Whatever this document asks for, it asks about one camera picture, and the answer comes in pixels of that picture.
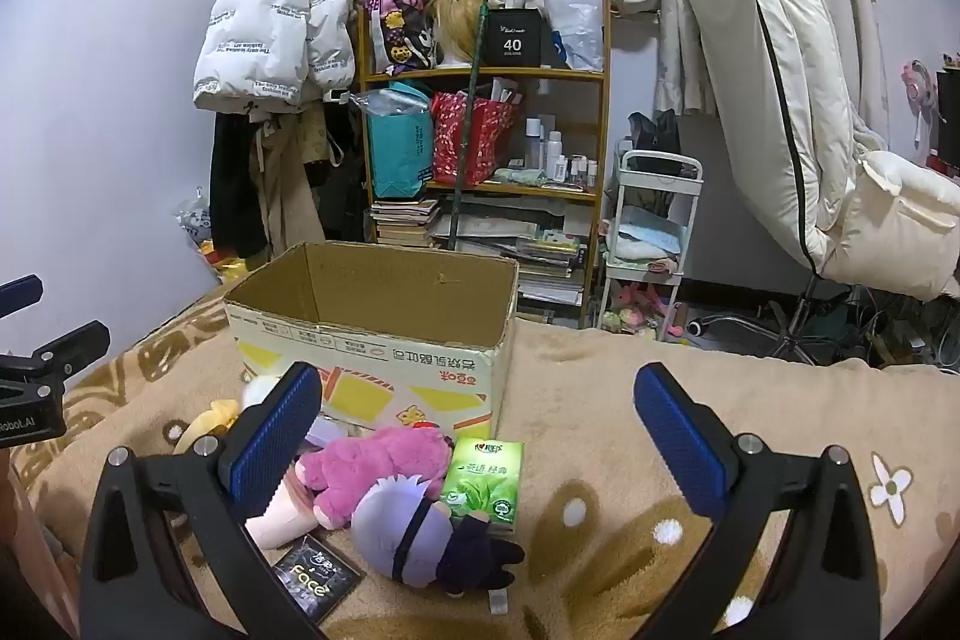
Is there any cartoon print bag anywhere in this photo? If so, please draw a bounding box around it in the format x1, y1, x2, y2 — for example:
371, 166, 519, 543
366, 0, 436, 76

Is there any open cardboard box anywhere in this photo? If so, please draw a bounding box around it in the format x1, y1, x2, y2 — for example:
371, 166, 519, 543
224, 242, 519, 438

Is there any wooden shelf unit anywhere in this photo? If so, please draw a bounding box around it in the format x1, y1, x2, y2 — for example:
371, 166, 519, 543
355, 0, 614, 330

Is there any pink plush bear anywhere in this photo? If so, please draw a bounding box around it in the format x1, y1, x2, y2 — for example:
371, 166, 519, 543
295, 425, 454, 530

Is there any cream reclining chair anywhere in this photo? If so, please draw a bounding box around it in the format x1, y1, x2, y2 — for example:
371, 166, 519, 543
686, 0, 958, 302

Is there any black box number 40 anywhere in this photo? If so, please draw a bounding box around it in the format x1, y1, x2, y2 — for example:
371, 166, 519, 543
482, 8, 542, 68

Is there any white puffer jacket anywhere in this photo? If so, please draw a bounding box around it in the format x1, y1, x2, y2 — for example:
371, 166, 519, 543
194, 0, 355, 113

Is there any beige patterned fleece blanket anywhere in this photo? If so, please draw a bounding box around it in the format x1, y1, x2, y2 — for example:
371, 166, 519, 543
13, 296, 958, 638

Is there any green pole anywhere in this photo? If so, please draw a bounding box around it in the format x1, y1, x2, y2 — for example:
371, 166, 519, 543
446, 0, 490, 252

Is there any white plastic bag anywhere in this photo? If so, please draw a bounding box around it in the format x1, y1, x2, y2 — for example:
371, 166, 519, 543
542, 0, 604, 71

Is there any teal gift bag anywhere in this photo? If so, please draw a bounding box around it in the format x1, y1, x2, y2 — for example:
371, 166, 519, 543
368, 81, 433, 200

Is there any green tissue pack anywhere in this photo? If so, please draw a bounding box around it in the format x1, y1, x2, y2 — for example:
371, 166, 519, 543
439, 437, 524, 533

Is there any blonde wig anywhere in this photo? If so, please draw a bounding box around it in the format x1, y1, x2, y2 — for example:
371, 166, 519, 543
431, 0, 485, 68

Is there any beige hanging coat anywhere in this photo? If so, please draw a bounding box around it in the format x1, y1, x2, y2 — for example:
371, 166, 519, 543
251, 103, 331, 257

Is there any black hanging garment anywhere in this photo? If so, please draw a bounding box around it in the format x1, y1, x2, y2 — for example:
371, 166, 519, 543
210, 113, 267, 259

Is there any white utility cart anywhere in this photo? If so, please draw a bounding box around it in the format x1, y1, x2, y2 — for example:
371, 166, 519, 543
597, 149, 704, 341

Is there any purple haired plush doll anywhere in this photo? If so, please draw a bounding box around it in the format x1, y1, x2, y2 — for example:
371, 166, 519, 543
350, 476, 526, 596

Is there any yellow dog plush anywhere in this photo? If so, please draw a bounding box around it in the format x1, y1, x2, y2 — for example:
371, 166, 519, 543
174, 399, 241, 455

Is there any red gift bag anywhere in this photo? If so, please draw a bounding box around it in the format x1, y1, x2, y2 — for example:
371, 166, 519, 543
430, 92, 516, 187

